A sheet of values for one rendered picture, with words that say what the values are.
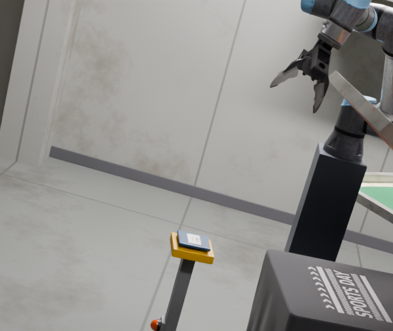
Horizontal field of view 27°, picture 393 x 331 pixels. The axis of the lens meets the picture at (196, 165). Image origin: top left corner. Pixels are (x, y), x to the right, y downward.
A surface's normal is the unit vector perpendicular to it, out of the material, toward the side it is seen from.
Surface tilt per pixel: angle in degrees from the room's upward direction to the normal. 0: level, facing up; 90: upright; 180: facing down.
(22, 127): 90
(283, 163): 90
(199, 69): 90
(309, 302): 0
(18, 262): 0
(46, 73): 90
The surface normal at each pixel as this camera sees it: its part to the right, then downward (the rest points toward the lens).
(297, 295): 0.25, -0.92
